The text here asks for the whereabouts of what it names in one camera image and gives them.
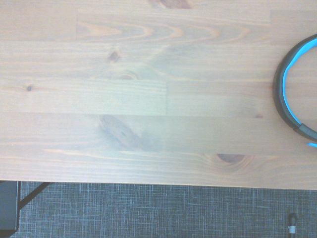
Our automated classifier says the black metal table leg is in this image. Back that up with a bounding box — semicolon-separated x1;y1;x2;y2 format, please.
18;182;51;209

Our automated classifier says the black side table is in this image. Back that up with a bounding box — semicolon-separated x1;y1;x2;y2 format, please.
0;180;21;232

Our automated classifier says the black tripod leg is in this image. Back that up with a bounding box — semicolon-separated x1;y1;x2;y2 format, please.
288;212;298;238

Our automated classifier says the black headphone with blue lining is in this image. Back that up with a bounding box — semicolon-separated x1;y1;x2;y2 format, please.
272;34;317;148

